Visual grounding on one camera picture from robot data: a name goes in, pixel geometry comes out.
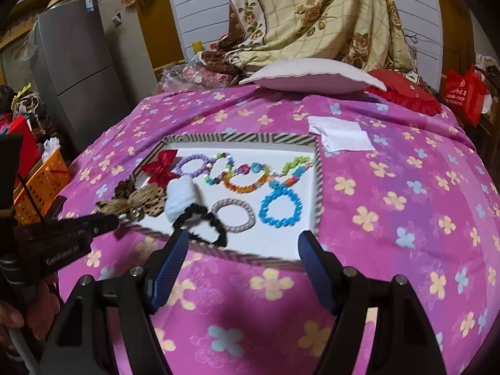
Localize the red shopping bag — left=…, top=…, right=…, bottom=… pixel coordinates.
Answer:
left=443, top=64, right=489, bottom=128

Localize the large multicolour bead bracelet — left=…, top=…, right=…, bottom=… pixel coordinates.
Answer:
left=204, top=153, right=237, bottom=187

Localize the white pillow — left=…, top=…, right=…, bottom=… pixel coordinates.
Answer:
left=238, top=58, right=387, bottom=94

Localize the orange plastic basket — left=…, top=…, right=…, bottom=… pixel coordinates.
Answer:
left=13, top=147, right=71, bottom=225

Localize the purple bead bracelet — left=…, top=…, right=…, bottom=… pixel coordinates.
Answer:
left=174, top=155, right=215, bottom=179

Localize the rainbow bead bracelet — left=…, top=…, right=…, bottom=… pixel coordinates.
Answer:
left=223, top=162, right=274, bottom=195

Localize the pink floral bedsheet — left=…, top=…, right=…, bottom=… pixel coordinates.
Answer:
left=55, top=82, right=500, bottom=375

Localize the red gift box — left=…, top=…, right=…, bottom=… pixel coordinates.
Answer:
left=0, top=115, right=42, bottom=188

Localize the wooden door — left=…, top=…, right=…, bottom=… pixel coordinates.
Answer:
left=135, top=0, right=186, bottom=83

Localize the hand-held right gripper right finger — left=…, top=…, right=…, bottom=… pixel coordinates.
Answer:
left=297, top=230, right=448, bottom=375

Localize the green flower bead bracelet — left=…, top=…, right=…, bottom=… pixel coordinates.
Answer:
left=271, top=155, right=315, bottom=190

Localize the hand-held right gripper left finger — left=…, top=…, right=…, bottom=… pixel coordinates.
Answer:
left=39, top=228, right=190, bottom=375

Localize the white folded cloth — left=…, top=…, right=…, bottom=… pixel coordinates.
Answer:
left=308, top=116, right=376, bottom=153

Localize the clear plastic bag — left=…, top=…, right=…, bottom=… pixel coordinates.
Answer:
left=158, top=57, right=239, bottom=94

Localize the dark brown scrunchie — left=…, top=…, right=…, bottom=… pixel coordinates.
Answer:
left=172, top=204, right=229, bottom=248

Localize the leopard print bow hair tie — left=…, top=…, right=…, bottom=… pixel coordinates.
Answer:
left=96, top=180, right=168, bottom=219

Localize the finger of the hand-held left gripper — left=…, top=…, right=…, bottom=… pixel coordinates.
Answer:
left=88, top=214, right=120, bottom=243

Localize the red organza bow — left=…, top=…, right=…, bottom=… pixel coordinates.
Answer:
left=141, top=149, right=180, bottom=186

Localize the red ruffled cushion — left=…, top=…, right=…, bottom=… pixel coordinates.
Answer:
left=365, top=68, right=444, bottom=117

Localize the pale fluffy scrunchie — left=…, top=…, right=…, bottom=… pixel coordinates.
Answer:
left=166, top=177, right=198, bottom=224

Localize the person's left hand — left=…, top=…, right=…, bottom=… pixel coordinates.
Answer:
left=0, top=281, right=61, bottom=340

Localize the grey glitter bracelet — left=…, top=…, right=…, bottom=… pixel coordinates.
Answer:
left=211, top=198, right=255, bottom=234

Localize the cream floral blanket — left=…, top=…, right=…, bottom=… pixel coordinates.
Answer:
left=195, top=0, right=420, bottom=83

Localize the grey refrigerator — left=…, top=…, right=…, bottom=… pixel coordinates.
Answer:
left=29, top=0, right=131, bottom=153

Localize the blue bead bracelet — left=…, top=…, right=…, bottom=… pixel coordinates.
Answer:
left=259, top=182, right=304, bottom=229

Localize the striped cardboard tray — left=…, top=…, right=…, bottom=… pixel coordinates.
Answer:
left=129, top=133, right=325, bottom=272

